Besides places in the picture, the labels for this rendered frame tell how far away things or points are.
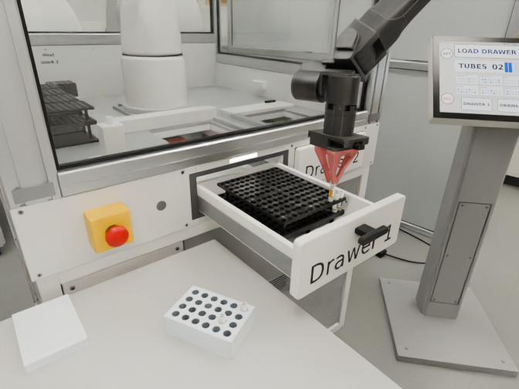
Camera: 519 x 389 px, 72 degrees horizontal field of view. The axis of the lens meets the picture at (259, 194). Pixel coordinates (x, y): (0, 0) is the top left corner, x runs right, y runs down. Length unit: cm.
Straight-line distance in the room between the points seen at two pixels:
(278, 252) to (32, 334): 41
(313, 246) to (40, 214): 46
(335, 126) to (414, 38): 175
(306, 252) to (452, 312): 139
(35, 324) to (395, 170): 220
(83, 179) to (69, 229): 10
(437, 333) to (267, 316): 125
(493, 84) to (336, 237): 96
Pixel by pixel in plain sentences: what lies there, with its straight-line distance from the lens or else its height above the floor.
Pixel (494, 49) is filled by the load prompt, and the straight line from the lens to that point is 152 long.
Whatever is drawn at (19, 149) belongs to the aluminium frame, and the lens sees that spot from 67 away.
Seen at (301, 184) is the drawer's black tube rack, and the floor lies 90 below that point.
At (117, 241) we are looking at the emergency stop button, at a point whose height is 87.
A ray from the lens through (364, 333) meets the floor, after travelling 176.
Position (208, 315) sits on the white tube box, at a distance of 62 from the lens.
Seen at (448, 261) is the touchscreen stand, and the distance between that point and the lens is 172.
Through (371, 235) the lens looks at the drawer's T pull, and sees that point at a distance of 63.
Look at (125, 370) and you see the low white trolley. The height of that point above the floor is 76.
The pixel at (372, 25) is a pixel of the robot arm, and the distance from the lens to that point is 71.
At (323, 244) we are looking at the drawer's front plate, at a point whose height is 91.
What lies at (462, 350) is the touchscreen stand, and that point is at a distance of 181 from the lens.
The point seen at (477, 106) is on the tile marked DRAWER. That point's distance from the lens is 139.
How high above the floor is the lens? 123
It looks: 25 degrees down
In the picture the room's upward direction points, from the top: 1 degrees clockwise
